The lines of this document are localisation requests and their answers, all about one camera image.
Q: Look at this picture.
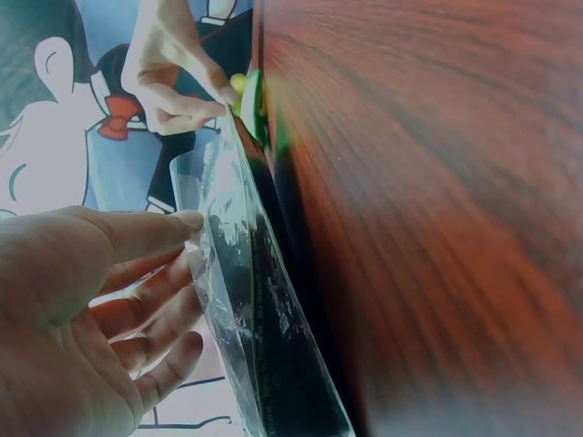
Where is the clear plastic bag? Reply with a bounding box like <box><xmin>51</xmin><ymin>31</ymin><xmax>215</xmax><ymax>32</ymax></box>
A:
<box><xmin>169</xmin><ymin>102</ymin><xmax>356</xmax><ymax>437</ymax></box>

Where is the person's right hand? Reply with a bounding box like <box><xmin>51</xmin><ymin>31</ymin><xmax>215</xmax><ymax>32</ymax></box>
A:
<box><xmin>122</xmin><ymin>0</ymin><xmax>240</xmax><ymax>137</ymax></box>

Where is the black flat object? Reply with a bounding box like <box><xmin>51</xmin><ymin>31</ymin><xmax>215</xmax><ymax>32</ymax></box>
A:
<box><xmin>207</xmin><ymin>213</ymin><xmax>354</xmax><ymax>437</ymax></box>

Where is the green and yellow object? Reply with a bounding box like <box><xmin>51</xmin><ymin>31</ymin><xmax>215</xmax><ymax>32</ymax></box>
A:
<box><xmin>230</xmin><ymin>67</ymin><xmax>275</xmax><ymax>154</ymax></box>

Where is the person's left hand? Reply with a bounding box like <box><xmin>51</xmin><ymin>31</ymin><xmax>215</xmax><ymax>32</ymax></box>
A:
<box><xmin>0</xmin><ymin>205</ymin><xmax>205</xmax><ymax>437</ymax></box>

